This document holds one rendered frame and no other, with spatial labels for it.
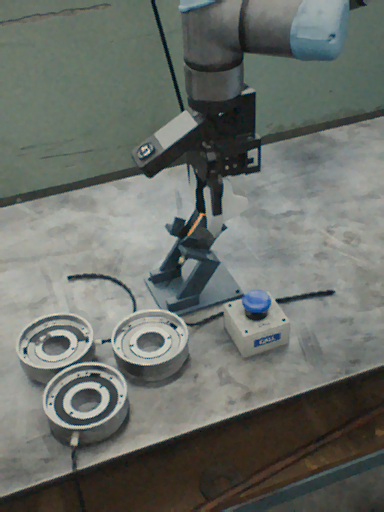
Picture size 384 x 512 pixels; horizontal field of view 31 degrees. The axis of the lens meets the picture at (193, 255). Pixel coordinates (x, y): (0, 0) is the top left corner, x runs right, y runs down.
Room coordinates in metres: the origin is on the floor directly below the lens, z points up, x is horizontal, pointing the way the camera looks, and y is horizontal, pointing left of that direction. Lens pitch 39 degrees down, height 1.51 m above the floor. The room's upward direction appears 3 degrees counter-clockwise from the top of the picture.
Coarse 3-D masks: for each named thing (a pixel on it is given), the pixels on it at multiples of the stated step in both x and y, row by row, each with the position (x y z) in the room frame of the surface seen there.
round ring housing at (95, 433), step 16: (80, 368) 0.62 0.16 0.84; (96, 368) 0.62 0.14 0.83; (112, 368) 0.61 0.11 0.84; (48, 384) 0.59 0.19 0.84; (80, 384) 0.59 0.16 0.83; (96, 384) 0.59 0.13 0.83; (48, 400) 0.57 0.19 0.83; (64, 400) 0.57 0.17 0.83; (80, 400) 0.58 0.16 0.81; (96, 400) 0.59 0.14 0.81; (128, 400) 0.57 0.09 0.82; (48, 416) 0.54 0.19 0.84; (80, 416) 0.54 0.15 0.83; (112, 416) 0.53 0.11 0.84; (64, 432) 0.52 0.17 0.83; (80, 432) 0.52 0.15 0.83; (96, 432) 0.52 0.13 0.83; (112, 432) 0.53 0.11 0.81
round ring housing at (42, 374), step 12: (36, 324) 0.70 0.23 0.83; (48, 324) 0.71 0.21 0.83; (72, 324) 0.71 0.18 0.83; (84, 324) 0.70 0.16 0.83; (24, 336) 0.68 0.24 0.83; (60, 336) 0.69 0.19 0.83; (72, 336) 0.68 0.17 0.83; (24, 348) 0.67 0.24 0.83; (36, 348) 0.66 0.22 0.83; (48, 348) 0.68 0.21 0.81; (60, 348) 0.69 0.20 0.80; (72, 348) 0.66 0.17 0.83; (84, 348) 0.66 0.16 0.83; (24, 360) 0.63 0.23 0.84; (48, 360) 0.64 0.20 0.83; (60, 360) 0.64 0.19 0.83; (72, 360) 0.63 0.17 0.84; (84, 360) 0.64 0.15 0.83; (36, 372) 0.62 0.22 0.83; (48, 372) 0.61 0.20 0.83
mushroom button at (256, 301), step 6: (246, 294) 0.70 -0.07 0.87; (252, 294) 0.70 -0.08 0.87; (258, 294) 0.70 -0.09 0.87; (264, 294) 0.70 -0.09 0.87; (246, 300) 0.69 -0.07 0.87; (252, 300) 0.69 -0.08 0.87; (258, 300) 0.68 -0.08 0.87; (264, 300) 0.68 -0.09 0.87; (270, 300) 0.69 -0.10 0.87; (246, 306) 0.68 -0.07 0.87; (252, 306) 0.68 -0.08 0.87; (258, 306) 0.67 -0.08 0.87; (264, 306) 0.68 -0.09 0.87; (252, 312) 0.67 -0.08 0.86; (258, 312) 0.68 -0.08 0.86
